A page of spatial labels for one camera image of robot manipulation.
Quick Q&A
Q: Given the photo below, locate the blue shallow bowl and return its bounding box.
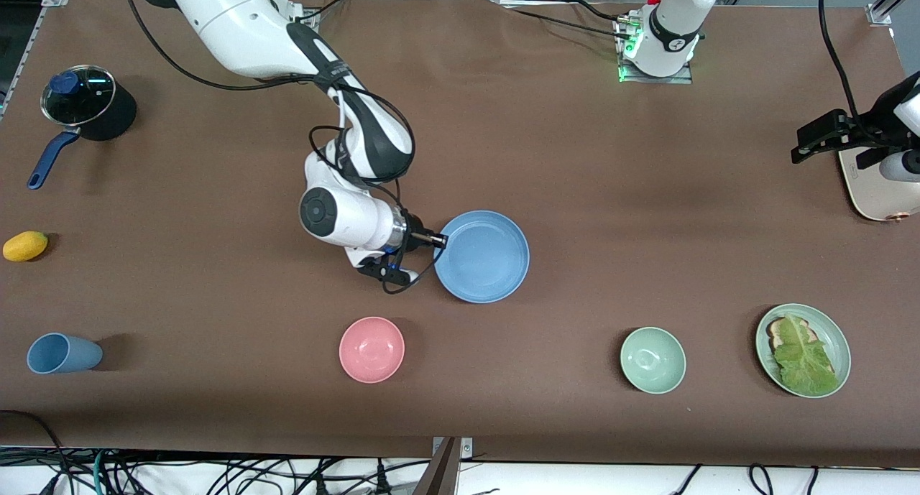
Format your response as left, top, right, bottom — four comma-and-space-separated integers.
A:
433, 210, 530, 305

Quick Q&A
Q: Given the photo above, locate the cream toaster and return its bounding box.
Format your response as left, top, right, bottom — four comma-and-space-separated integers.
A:
837, 147, 920, 223

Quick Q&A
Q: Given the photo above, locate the small deep pink bowl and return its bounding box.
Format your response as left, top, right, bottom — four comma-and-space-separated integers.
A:
339, 316, 405, 384

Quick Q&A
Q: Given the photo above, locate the brown table cover cloth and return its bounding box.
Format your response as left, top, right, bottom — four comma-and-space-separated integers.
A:
0, 0, 920, 468

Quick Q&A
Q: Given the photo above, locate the toasted bread slice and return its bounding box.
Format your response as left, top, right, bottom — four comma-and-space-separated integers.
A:
765, 317, 820, 352

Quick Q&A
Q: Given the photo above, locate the green plate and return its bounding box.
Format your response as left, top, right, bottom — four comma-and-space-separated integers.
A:
755, 303, 852, 399

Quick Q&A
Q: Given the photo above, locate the green lettuce leaf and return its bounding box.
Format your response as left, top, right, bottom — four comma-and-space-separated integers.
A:
773, 312, 840, 397

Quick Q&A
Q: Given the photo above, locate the brown slanted bar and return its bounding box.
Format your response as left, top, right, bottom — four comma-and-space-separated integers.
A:
413, 438, 461, 495

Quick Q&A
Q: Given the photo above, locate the small deep green bowl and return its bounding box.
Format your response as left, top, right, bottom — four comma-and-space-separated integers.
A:
620, 326, 687, 395

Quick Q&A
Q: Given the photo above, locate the glass lid blue knob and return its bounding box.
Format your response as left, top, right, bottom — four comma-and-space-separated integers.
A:
41, 65, 116, 127

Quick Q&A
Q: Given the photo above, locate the blue plastic cup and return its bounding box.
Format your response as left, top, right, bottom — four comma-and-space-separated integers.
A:
27, 333, 104, 375

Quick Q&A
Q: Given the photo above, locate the yellow mango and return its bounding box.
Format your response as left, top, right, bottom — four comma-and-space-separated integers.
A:
2, 231, 49, 262

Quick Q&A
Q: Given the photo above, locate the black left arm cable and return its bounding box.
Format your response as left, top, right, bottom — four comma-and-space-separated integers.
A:
819, 0, 863, 119

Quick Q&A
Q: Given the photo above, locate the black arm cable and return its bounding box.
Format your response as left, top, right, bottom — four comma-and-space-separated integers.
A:
819, 0, 863, 119
124, 0, 439, 295

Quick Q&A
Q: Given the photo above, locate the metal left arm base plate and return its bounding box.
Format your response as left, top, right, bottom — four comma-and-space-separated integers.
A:
617, 17, 694, 85

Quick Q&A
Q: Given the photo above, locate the silver table edge bracket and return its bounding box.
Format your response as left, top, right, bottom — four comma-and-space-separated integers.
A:
431, 436, 474, 458

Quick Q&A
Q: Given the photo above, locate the black right base cable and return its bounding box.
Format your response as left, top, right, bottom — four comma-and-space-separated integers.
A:
309, 0, 360, 22

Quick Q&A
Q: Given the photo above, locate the black base cable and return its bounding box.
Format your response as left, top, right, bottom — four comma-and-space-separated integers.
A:
309, 0, 360, 22
501, 0, 633, 42

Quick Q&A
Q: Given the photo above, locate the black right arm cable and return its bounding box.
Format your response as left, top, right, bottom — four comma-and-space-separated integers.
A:
124, 0, 439, 295

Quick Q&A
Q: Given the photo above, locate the black left base cable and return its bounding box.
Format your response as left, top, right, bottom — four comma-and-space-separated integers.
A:
501, 0, 633, 42

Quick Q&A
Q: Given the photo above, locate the black pot blue handle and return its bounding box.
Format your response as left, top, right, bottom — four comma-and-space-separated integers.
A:
27, 75, 137, 190

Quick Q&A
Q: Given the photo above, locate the thick black floor cable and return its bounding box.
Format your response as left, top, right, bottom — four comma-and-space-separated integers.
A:
0, 409, 69, 495

